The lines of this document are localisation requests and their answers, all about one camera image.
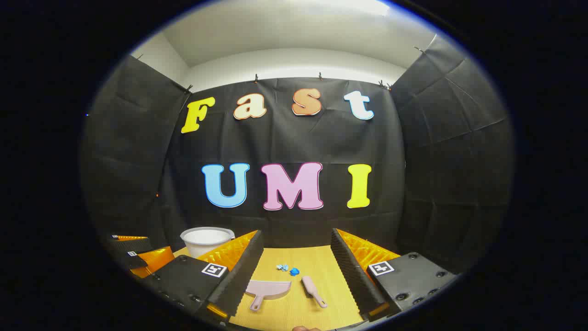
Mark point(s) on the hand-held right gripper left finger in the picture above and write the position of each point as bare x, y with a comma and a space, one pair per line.
239, 276

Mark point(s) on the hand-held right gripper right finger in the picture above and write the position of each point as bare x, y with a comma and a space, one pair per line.
351, 271

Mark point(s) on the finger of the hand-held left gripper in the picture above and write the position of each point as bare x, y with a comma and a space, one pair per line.
154, 259
133, 242

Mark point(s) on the pale pink plastic dustpan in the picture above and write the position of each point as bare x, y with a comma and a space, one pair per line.
268, 288

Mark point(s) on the small pale pink broom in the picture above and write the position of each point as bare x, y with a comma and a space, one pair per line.
312, 288

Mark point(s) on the light blue paper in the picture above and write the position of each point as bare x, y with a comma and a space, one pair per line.
282, 267

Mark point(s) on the white ribbed garbage bin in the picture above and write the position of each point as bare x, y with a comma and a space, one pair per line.
206, 239

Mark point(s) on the dark blue paper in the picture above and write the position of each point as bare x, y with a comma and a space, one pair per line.
294, 271

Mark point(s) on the wooden desktop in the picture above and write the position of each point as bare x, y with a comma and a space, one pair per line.
294, 257

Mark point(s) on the row of black cloth clips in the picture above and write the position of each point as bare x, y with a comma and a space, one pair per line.
256, 78

